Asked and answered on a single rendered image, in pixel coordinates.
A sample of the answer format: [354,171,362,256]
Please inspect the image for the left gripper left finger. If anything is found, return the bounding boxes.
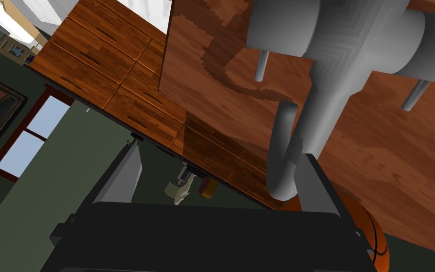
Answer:
[88,142,143,205]

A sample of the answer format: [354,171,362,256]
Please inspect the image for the orange basketball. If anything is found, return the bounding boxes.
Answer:
[277,188,390,272]

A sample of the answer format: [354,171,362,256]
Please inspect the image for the pale figurine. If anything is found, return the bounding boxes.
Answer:
[164,173,198,206]

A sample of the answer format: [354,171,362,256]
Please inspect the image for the brown wooden drawer cabinet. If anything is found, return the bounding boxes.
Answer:
[28,0,435,261]

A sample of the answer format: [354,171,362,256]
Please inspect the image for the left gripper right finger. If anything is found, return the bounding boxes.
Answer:
[294,153,355,221]

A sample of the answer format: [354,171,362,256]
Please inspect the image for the red framed window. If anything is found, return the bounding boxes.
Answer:
[0,85,75,183]

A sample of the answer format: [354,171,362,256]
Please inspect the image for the grey faucet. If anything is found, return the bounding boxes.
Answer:
[246,0,435,202]

